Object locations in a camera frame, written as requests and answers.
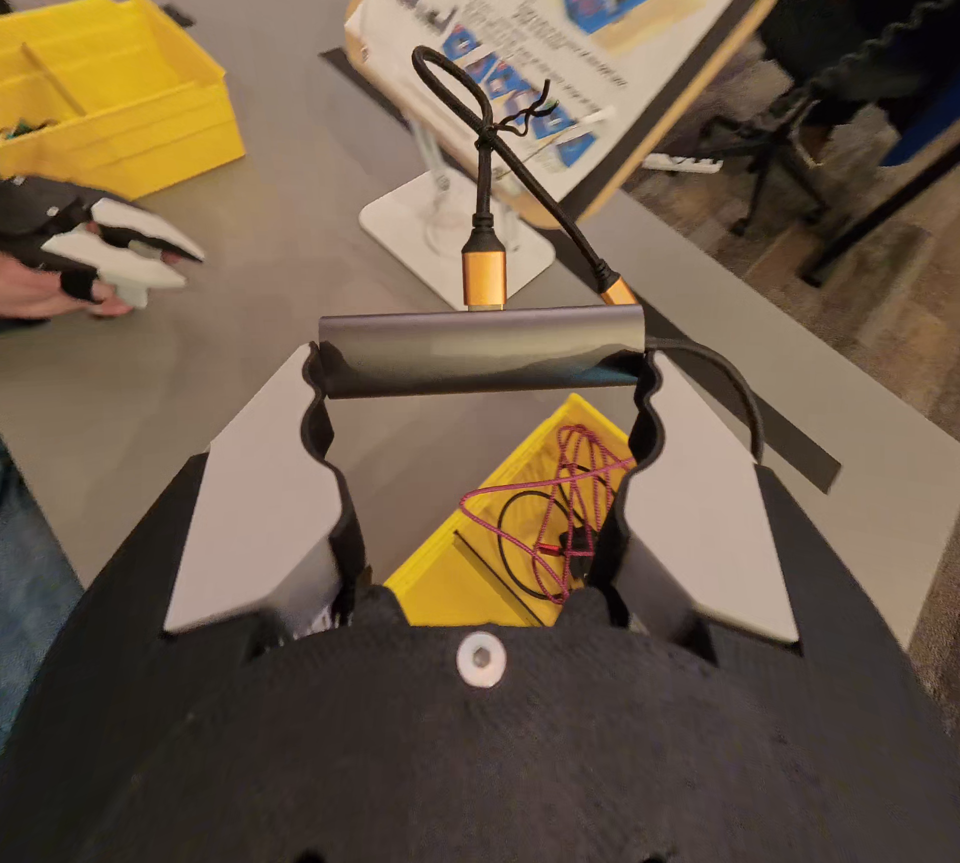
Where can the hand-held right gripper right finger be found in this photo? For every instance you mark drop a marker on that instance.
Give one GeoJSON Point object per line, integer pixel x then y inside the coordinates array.
{"type": "Point", "coordinates": [705, 518]}

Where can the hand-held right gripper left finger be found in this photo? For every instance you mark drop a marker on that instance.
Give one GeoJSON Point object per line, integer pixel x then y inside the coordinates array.
{"type": "Point", "coordinates": [247, 518]}

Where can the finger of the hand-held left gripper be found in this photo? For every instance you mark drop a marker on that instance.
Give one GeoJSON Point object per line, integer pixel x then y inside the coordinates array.
{"type": "Point", "coordinates": [142, 222]}
{"type": "Point", "coordinates": [112, 259]}

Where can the yellow plastic bin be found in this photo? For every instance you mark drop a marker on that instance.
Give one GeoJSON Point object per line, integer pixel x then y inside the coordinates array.
{"type": "Point", "coordinates": [150, 128]}
{"type": "Point", "coordinates": [450, 593]}

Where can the person's left hand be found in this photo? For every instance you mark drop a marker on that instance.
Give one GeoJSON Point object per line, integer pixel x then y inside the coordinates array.
{"type": "Point", "coordinates": [30, 293]}

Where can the black table grommet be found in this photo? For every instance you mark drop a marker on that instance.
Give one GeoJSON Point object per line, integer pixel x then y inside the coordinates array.
{"type": "Point", "coordinates": [178, 15]}

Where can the person's jeans legs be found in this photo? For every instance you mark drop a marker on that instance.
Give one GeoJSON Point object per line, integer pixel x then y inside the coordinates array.
{"type": "Point", "coordinates": [30, 578]}

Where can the white document stand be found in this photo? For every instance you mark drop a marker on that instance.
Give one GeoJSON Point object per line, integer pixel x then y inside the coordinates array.
{"type": "Point", "coordinates": [405, 218]}

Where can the black tripod leg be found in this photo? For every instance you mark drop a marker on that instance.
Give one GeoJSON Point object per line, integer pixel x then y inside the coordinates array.
{"type": "Point", "coordinates": [885, 218]}

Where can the white power strip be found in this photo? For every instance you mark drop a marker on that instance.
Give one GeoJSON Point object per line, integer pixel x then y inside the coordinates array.
{"type": "Point", "coordinates": [686, 163]}

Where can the blue jacket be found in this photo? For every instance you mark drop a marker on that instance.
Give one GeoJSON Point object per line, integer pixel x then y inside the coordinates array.
{"type": "Point", "coordinates": [922, 113]}

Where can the black office chair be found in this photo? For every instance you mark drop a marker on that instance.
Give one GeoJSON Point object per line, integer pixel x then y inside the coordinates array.
{"type": "Point", "coordinates": [810, 30]}

